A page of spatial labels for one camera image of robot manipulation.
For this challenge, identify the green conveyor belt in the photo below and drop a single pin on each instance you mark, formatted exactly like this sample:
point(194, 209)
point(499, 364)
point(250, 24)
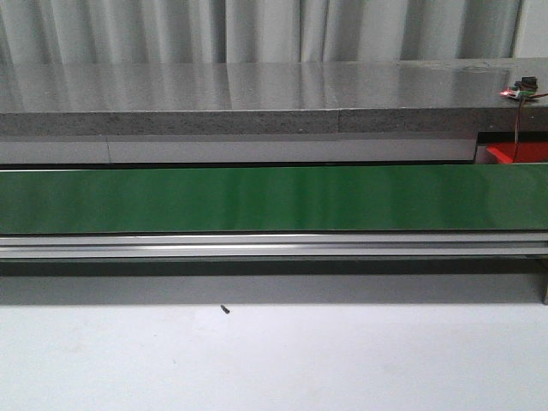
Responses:
point(272, 199)

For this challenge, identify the aluminium conveyor frame rail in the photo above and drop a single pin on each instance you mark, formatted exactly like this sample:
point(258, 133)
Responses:
point(459, 244)

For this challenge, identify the red plastic bin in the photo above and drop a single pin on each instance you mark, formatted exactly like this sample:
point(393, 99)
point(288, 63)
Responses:
point(522, 153)

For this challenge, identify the grey pleated curtain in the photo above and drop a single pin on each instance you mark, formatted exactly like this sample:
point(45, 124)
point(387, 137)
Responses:
point(254, 31)

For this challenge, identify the small green sensor board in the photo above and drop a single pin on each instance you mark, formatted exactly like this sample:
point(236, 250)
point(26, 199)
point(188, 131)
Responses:
point(523, 90)

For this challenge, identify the white rear conveyor panel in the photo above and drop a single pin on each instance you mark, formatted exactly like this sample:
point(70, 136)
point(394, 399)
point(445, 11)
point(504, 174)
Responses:
point(116, 151)

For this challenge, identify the grey stone slab bench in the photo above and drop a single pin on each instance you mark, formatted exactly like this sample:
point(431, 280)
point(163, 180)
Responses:
point(455, 96)

